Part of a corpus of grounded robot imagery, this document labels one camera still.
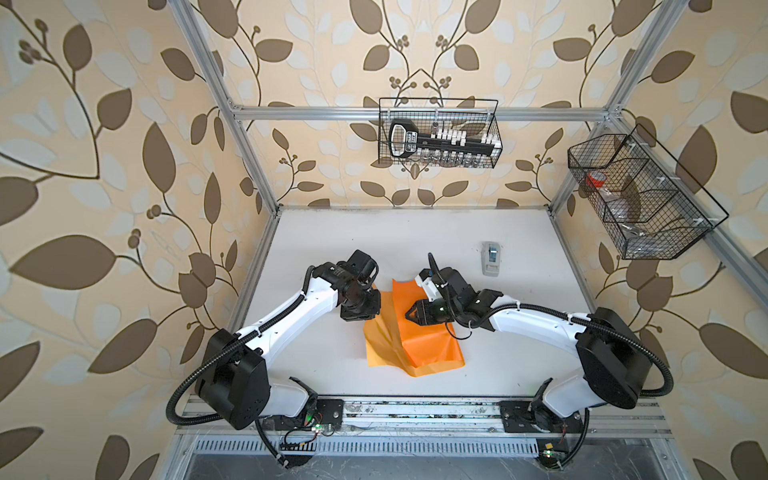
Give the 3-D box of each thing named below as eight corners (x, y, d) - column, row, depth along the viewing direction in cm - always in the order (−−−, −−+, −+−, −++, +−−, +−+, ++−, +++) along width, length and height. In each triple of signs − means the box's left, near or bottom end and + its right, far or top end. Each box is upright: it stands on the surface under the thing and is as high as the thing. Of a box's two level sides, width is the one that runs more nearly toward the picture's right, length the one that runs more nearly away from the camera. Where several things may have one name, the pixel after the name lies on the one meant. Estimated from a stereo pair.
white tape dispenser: (481, 275, 103) (485, 267, 99) (481, 248, 110) (483, 240, 107) (499, 277, 102) (502, 270, 99) (497, 250, 110) (500, 242, 106)
